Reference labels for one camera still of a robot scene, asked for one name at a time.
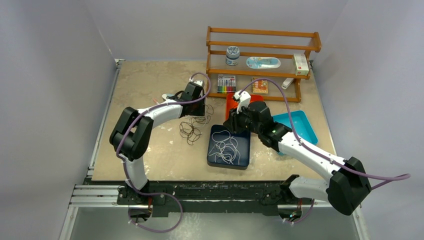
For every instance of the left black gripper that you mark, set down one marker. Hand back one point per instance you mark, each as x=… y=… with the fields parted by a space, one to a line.
x=200 y=112

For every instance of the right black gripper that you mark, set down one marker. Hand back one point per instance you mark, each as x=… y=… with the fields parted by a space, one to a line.
x=232 y=123

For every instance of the dark blue plastic bin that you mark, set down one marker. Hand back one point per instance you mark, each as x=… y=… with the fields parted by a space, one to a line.
x=228 y=150

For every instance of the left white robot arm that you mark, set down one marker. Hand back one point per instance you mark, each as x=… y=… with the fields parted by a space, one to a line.
x=131 y=135

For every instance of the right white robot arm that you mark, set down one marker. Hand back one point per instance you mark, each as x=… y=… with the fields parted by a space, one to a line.
x=344 y=184

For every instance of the light blue stapler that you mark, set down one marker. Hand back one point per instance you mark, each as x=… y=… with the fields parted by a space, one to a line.
x=166 y=96

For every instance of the orange plastic bin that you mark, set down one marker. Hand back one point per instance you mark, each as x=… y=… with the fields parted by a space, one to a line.
x=232 y=104

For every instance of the orange spiral notebook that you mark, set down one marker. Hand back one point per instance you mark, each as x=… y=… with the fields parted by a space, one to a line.
x=260 y=87

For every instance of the coloured marker pen pack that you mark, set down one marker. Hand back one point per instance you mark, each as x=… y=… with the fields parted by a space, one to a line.
x=226 y=84

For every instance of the light blue plastic bin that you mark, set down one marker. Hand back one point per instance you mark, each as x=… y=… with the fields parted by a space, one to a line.
x=301 y=124

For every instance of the white small device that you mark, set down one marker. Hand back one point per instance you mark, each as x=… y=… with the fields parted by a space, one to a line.
x=286 y=83

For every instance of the blue packaged item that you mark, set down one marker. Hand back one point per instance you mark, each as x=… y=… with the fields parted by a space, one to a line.
x=255 y=62

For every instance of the white blue lidded jar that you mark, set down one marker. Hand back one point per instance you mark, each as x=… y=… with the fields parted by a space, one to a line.
x=232 y=55

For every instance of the wooden shelf rack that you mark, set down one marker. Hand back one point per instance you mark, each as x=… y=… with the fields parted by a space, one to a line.
x=260 y=43

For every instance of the white red box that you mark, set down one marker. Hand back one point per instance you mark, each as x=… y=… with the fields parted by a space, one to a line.
x=301 y=64

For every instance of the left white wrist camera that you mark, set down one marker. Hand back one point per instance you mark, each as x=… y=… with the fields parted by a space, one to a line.
x=198 y=82

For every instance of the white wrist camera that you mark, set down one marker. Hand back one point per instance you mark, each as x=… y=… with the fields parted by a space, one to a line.
x=198 y=82
x=242 y=98

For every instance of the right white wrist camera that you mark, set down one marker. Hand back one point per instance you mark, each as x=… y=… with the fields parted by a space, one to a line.
x=242 y=98

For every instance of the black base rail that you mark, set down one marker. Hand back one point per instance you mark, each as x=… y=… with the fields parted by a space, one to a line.
x=266 y=197

